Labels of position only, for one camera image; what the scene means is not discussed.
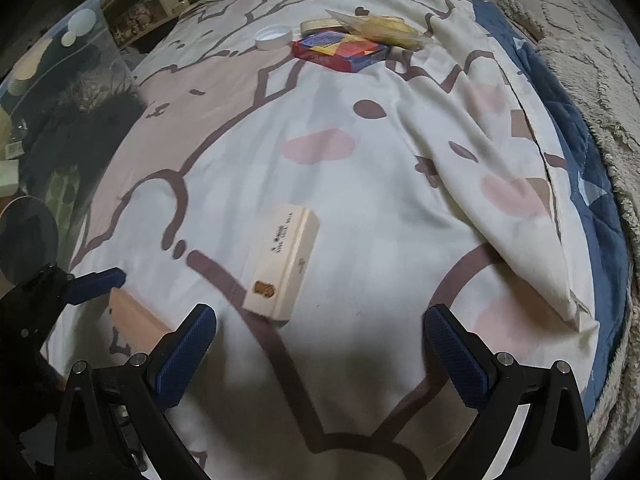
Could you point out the small white round disc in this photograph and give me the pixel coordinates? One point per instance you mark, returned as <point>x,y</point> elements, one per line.
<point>67,38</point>

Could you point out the blue quilt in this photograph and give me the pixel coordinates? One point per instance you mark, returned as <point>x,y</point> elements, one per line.
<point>575,135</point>

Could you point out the white jar lid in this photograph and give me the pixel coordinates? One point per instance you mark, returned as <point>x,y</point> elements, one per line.
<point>273,37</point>

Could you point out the pink wooden block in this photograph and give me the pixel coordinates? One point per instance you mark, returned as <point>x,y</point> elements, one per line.
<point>135,317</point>

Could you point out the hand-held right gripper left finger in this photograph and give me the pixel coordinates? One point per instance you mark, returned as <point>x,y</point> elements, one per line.
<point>185,355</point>

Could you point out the white wooden box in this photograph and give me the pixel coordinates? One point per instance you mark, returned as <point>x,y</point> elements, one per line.
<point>277,260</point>

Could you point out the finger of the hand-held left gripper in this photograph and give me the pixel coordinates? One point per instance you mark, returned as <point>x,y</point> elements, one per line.
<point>97,282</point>

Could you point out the printed bed sheet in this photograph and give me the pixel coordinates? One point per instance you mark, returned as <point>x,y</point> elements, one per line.
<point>350,185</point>

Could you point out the green patterned cloth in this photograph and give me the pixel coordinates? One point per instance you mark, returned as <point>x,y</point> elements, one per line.
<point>62,195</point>

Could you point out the round dark mirror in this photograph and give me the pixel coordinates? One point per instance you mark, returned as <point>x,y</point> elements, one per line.
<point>27,240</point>

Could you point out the beige fuzzy blanket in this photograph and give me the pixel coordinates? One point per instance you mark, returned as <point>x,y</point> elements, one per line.
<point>590,35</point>

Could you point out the white cardboard box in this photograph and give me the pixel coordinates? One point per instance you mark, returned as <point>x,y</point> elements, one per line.
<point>9,177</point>

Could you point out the large white round disc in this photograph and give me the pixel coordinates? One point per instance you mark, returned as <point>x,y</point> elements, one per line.
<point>82,21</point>

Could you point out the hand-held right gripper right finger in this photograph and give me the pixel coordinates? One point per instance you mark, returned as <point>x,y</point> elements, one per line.
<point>457,355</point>

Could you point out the clear plastic storage bin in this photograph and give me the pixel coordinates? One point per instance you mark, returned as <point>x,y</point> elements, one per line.
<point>75,70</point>

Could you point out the red and blue card box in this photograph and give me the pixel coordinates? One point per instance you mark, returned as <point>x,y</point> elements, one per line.
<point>340,52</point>

